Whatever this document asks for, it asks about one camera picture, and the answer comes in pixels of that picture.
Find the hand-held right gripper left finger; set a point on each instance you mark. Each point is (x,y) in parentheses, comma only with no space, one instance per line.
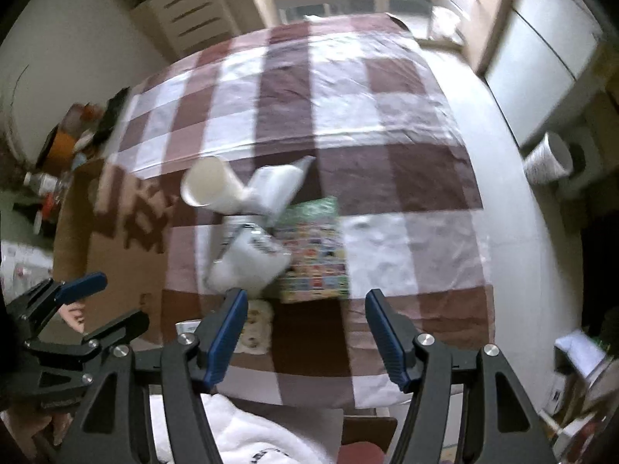
(226,333)

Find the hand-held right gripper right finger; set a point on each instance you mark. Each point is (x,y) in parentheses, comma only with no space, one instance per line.
(387,338)

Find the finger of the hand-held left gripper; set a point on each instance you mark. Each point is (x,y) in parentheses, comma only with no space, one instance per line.
(80,287)
(116,328)

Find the brown cardboard box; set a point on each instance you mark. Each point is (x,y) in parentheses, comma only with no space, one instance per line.
(111,275)

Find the cotton swab container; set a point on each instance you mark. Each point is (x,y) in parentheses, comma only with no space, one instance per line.
(246,261)

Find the green toy bricks box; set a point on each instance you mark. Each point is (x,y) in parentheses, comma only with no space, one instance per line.
(314,256)

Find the white paper cup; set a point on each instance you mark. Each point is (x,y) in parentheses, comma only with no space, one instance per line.
(208,183)

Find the white plush toy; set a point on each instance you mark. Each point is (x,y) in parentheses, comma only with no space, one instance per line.
(275,186)

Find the person's left hand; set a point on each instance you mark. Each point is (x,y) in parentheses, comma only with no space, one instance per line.
(72,318)

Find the small patterned packet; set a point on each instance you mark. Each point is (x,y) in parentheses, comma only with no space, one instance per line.
(256,333)

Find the white fleece garment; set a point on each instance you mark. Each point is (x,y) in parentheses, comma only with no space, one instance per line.
(261,435)

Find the clear water bottle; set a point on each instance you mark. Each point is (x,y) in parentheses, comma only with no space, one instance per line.
(43,181)

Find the white carton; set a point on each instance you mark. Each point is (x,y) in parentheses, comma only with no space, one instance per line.
(578,350)

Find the brown white checkered tablecloth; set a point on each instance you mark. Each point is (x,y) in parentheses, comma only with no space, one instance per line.
(338,106)

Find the patterned paper cup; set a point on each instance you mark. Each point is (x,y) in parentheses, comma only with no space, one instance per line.
(549,159)

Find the white drawer cabinet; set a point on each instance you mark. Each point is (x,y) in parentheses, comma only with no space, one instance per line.
(193,9)

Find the white refrigerator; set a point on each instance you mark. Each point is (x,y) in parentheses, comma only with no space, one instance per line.
(546,43)

